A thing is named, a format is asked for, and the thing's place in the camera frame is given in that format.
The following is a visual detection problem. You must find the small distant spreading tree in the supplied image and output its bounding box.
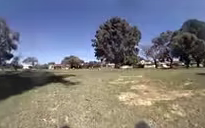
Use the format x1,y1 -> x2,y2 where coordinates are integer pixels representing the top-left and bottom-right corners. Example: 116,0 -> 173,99
60,55 -> 85,70

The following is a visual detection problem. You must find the medium round green tree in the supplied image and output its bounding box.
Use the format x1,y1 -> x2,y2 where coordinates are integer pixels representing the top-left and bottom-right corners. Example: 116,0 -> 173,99
170,31 -> 205,69

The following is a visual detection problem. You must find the row of distant buildings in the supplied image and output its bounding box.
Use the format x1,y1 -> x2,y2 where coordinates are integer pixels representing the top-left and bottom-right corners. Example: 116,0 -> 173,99
20,59 -> 195,71

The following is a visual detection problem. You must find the dry patchy grass ground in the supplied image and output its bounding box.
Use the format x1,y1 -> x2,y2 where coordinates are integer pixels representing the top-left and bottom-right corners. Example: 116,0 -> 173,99
0,66 -> 205,128

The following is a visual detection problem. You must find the large round dark tree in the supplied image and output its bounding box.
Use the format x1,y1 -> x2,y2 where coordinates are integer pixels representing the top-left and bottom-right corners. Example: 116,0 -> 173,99
91,16 -> 143,70

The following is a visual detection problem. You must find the tall thin-crowned tree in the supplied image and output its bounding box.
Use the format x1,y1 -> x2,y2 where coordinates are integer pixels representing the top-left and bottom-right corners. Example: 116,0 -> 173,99
0,17 -> 21,69

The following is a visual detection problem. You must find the tall dark green tree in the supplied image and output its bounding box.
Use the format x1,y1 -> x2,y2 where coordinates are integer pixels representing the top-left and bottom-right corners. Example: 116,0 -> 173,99
179,18 -> 205,69

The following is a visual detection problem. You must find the sparse purplish tree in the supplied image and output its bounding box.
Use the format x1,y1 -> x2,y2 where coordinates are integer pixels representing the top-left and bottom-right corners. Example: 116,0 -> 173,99
143,30 -> 175,69

